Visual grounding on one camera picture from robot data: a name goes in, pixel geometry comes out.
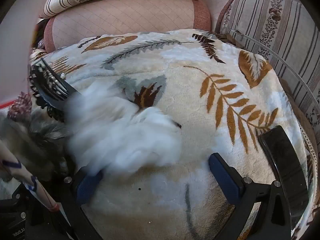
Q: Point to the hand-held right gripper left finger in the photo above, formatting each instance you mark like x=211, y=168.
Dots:
x=86, y=188

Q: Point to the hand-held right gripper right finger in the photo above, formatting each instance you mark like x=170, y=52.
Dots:
x=225, y=177

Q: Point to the white cherry print scrunchie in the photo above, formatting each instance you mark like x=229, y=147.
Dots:
x=120, y=140

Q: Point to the grey organza scrunchie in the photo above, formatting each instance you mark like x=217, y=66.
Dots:
x=32, y=142

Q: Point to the red cardboard tray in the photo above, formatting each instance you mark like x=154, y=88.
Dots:
x=10, y=104

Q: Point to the beige stick with blue marks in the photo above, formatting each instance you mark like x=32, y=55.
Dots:
x=25, y=177

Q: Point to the plaid red white scrunchie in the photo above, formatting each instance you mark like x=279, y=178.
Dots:
x=21, y=107

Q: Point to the leaf print fleece blanket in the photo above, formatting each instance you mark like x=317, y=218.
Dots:
x=175, y=85

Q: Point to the black hair comb clip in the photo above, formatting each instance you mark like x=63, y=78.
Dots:
x=47, y=87

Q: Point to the pink sofa cushion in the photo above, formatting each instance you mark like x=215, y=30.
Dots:
x=125, y=17

